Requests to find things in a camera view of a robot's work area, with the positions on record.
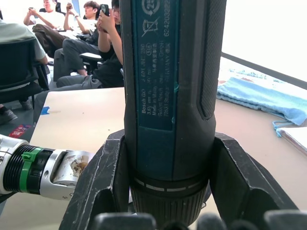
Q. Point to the black office chair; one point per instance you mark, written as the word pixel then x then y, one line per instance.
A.
pixel 14 67

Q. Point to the patterned white cloth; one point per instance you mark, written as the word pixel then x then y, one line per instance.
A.
pixel 239 73

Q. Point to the white chair writing tablet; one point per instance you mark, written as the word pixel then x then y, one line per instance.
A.
pixel 90 56

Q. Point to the person in grey-green shirt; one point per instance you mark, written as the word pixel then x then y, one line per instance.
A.
pixel 19 33

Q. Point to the black smartphone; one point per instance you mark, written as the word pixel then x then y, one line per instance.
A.
pixel 104 10

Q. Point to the blue tape piece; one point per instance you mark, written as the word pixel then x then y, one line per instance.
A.
pixel 45 110

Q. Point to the person in black shirt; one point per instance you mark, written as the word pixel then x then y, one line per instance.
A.
pixel 110 67

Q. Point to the person with grey trousers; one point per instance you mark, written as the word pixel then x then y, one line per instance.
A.
pixel 72 48

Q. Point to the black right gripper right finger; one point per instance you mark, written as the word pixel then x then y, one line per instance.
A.
pixel 242 182

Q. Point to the dark blue Bosch electric screwdriver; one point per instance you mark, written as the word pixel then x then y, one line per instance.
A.
pixel 158 100

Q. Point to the dark window frame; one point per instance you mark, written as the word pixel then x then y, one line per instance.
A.
pixel 263 72

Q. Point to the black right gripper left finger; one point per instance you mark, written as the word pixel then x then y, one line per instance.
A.
pixel 96 182

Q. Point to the white book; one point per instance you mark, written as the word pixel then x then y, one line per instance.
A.
pixel 297 137

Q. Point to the person in white shirt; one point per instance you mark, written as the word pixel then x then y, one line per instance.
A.
pixel 51 16

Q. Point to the red floor sticker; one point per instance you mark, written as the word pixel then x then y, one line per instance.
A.
pixel 20 130

